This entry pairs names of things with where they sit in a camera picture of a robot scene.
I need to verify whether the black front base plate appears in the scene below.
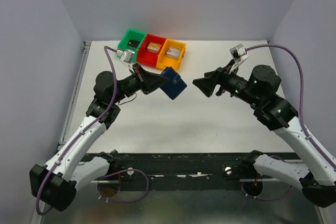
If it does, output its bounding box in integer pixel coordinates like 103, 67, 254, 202
81, 152, 302, 192

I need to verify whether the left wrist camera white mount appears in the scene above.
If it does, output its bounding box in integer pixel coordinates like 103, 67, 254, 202
116, 49, 135, 72

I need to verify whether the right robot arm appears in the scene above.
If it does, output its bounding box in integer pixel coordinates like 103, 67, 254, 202
192, 65, 335, 208

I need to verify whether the black block in green bin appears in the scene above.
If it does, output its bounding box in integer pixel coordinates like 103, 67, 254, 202
128, 39, 140, 48

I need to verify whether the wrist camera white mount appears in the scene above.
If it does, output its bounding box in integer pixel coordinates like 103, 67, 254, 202
227, 44, 248, 73
116, 49, 135, 72

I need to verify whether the yellow plastic bin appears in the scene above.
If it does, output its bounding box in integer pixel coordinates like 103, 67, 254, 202
156, 39, 186, 72

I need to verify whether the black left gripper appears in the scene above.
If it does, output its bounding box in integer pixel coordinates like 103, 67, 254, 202
112, 63, 169, 104

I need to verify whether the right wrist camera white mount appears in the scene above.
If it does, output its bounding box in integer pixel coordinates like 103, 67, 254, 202
227, 44, 248, 73

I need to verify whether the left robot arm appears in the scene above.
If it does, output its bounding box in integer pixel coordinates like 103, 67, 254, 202
29, 63, 169, 215

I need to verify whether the grey block in yellow bin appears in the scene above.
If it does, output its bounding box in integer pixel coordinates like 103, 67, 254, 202
166, 47, 181, 59

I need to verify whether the aluminium table edge rail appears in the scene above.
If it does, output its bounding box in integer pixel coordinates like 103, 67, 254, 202
57, 41, 92, 148

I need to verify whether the red plastic bin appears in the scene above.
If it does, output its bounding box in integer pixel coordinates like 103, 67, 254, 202
136, 34, 166, 68

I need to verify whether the green plastic bin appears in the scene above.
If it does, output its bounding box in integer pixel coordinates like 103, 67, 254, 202
118, 29, 147, 62

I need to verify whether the blue leather card holder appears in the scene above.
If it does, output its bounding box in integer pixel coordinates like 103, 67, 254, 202
160, 67, 187, 100

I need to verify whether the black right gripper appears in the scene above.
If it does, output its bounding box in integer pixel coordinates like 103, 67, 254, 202
192, 59, 260, 107

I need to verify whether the wooden block in red bin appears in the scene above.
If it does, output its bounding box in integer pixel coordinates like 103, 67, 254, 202
147, 42, 161, 53

